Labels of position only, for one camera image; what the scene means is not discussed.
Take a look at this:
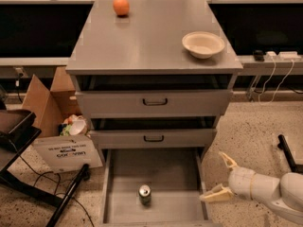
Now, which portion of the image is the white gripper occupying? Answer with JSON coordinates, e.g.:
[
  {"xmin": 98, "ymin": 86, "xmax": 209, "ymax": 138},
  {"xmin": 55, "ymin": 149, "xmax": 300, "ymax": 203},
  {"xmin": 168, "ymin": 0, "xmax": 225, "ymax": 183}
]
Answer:
[{"xmin": 199, "ymin": 151, "xmax": 256, "ymax": 202}]

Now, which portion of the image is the green soda can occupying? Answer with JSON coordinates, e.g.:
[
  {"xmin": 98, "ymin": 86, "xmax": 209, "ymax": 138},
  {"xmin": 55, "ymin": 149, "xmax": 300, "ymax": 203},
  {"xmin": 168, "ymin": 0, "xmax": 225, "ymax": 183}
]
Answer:
[{"xmin": 138, "ymin": 184, "xmax": 152, "ymax": 205}]

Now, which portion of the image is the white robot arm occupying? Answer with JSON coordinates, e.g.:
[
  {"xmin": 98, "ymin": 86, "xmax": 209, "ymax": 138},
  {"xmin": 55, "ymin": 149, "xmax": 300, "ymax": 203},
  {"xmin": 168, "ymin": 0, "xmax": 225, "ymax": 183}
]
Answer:
[{"xmin": 200, "ymin": 151, "xmax": 303, "ymax": 224}]

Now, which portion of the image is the grey open bottom drawer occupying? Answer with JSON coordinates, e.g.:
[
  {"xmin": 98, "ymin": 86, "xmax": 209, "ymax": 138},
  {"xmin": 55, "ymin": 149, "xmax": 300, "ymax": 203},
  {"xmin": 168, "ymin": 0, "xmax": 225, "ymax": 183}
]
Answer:
[{"xmin": 99, "ymin": 148, "xmax": 223, "ymax": 227}]

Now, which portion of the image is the grey middle drawer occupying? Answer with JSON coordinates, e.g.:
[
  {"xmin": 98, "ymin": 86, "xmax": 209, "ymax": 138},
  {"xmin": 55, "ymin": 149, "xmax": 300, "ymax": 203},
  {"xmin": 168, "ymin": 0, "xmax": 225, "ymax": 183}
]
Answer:
[{"xmin": 90, "ymin": 129, "xmax": 217, "ymax": 148}]

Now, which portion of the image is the grey drawer cabinet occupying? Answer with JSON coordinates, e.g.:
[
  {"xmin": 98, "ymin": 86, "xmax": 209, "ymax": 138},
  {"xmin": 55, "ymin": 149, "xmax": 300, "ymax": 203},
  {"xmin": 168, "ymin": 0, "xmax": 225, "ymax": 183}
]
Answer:
[{"xmin": 64, "ymin": 0, "xmax": 244, "ymax": 163}]

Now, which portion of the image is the grey top drawer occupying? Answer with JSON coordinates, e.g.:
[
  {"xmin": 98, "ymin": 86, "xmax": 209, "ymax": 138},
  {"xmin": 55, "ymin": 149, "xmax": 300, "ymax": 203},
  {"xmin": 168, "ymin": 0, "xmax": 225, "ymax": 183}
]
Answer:
[{"xmin": 76, "ymin": 90, "xmax": 232, "ymax": 118}]

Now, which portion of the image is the black bar on floor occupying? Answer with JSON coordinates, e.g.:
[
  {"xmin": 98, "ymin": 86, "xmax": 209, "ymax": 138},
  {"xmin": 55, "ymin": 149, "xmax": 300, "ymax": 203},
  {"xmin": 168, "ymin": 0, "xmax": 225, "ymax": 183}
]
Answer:
[{"xmin": 277, "ymin": 134, "xmax": 299, "ymax": 173}]

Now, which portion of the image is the black device on ledge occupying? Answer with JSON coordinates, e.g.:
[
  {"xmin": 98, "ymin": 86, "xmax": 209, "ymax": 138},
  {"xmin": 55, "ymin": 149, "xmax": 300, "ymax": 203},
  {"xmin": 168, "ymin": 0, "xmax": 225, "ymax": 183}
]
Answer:
[{"xmin": 253, "ymin": 50, "xmax": 264, "ymax": 61}]

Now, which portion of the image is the white power adapter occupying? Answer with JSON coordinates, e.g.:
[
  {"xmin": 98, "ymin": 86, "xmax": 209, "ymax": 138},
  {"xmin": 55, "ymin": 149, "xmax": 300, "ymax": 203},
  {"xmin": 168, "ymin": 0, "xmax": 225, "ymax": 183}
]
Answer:
[{"xmin": 266, "ymin": 51, "xmax": 301, "ymax": 61}]

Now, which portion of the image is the white paper bowl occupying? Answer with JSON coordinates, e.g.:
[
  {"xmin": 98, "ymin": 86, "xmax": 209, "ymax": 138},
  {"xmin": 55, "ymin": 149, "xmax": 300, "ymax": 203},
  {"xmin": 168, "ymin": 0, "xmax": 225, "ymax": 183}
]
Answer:
[{"xmin": 182, "ymin": 31, "xmax": 225, "ymax": 59}]

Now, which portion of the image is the white cup in box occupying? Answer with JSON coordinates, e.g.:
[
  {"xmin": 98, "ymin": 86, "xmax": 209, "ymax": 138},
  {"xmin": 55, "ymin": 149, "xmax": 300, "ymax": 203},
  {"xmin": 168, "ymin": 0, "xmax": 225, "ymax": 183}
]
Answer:
[{"xmin": 69, "ymin": 120, "xmax": 87, "ymax": 135}]

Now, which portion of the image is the brown cardboard box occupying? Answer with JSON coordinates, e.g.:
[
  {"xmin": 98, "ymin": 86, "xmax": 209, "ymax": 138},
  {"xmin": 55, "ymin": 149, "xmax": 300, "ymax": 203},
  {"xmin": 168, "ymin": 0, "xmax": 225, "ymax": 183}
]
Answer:
[{"xmin": 22, "ymin": 66, "xmax": 103, "ymax": 173}]

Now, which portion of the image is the orange fruit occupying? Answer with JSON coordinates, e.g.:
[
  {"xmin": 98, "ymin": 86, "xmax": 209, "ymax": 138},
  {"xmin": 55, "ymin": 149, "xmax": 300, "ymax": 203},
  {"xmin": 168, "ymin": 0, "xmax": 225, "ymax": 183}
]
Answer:
[{"xmin": 113, "ymin": 0, "xmax": 130, "ymax": 16}]

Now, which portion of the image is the white charger cable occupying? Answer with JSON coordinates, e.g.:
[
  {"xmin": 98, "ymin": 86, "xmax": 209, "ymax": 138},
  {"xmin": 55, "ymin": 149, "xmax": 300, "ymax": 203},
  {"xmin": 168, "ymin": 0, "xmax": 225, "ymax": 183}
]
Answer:
[{"xmin": 258, "ymin": 58, "xmax": 296, "ymax": 106}]

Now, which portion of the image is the black floor cable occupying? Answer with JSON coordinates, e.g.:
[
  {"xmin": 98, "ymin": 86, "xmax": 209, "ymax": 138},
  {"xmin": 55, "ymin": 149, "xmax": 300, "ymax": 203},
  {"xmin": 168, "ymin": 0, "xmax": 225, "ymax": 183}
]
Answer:
[{"xmin": 6, "ymin": 139, "xmax": 96, "ymax": 227}]

